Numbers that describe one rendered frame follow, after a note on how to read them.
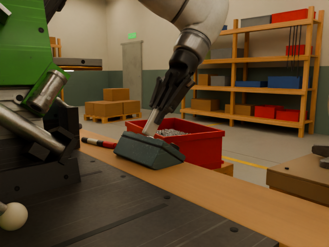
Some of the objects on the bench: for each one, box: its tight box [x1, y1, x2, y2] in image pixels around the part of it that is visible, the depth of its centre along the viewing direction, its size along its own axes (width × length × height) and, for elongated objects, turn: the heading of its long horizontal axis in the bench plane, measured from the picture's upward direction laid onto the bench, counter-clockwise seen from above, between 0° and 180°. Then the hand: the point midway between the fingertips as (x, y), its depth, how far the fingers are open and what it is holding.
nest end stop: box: [48, 137, 78, 165], centre depth 52 cm, size 4×7×6 cm
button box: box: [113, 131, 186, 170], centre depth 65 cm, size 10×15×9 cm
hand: (152, 123), depth 72 cm, fingers closed
